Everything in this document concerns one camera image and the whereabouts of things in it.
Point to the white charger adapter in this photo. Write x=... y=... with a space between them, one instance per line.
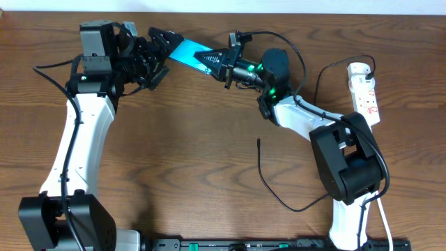
x=359 y=82

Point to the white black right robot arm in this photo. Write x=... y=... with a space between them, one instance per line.
x=350 y=165

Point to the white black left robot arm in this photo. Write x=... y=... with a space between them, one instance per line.
x=66 y=214

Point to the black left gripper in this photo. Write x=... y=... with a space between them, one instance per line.
x=150 y=58

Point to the blue Galaxy smartphone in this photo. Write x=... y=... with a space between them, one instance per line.
x=184 y=54

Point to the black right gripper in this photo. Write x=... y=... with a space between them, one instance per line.
x=217 y=56

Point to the white power strip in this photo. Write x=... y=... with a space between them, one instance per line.
x=364 y=102

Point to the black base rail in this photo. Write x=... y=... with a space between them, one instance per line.
x=319 y=244

